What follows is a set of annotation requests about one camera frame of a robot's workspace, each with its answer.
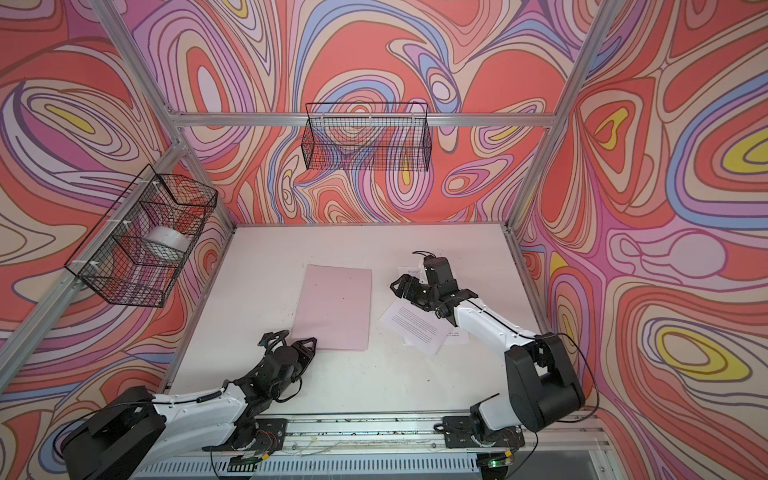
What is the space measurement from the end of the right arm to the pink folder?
0.62 ft

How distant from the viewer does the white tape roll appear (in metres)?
0.73

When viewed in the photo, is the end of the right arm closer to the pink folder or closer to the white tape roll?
the pink folder

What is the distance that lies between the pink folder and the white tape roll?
0.38 metres

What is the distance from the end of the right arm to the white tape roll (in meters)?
0.56

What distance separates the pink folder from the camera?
3.01 ft

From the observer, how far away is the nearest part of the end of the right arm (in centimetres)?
65
